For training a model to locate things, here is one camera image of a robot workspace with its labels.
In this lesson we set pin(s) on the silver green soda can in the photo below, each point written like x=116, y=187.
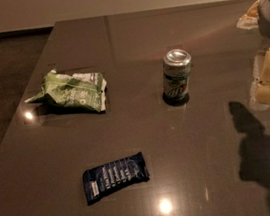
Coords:
x=176, y=72

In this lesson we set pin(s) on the dark blue snack bar wrapper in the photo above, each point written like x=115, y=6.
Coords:
x=108, y=178

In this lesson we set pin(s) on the green crumpled chip bag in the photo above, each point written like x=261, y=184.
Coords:
x=86, y=91

